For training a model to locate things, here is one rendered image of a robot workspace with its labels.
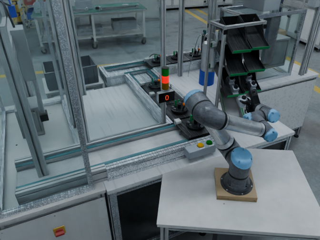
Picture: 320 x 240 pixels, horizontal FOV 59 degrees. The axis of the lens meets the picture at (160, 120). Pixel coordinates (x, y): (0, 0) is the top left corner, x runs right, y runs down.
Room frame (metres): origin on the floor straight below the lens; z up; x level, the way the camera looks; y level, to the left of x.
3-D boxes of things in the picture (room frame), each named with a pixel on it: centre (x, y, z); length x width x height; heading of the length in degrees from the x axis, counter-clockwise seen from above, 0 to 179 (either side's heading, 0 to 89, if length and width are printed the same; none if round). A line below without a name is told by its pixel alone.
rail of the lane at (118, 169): (1.50, -0.07, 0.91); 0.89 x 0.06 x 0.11; 114
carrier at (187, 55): (3.29, -0.43, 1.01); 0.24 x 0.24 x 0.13; 24
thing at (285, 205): (1.28, -0.46, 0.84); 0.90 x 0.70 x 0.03; 84
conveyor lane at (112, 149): (1.65, 0.02, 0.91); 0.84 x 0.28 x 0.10; 114
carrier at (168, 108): (1.99, -0.16, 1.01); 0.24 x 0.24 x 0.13; 24
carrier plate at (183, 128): (1.75, -0.26, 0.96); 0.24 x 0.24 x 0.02; 24
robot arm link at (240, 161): (1.23, -0.45, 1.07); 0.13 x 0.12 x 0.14; 16
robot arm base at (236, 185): (1.23, -0.45, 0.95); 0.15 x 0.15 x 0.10
